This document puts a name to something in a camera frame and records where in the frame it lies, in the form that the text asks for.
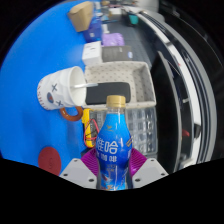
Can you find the blue box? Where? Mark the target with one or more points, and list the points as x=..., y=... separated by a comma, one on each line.
x=92, y=32

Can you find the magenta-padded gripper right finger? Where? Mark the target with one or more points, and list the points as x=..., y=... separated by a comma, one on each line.
x=150, y=171

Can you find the white spoon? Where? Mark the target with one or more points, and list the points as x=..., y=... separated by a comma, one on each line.
x=85, y=85

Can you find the beige perforated storage tray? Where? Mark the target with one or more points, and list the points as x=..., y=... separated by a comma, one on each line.
x=116, y=71

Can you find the teal small object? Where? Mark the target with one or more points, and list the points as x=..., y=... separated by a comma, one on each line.
x=133, y=19

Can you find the purple bag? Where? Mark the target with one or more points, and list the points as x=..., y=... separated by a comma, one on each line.
x=113, y=39

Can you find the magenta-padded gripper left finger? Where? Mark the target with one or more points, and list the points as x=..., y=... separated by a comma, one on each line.
x=78, y=171

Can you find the blue drink bottle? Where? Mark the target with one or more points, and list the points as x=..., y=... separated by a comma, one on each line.
x=113, y=146

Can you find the flat black rectangular device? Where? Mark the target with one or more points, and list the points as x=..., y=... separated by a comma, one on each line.
x=106, y=93

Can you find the black workbench shelf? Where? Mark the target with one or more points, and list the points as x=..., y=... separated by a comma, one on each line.
x=166, y=116

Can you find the yellow multimeter with red leads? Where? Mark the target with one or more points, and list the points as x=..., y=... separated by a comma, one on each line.
x=89, y=131

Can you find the small white cube box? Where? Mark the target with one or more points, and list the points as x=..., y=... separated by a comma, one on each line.
x=91, y=53

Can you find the dark grey upright box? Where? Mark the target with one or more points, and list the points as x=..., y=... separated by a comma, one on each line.
x=116, y=54

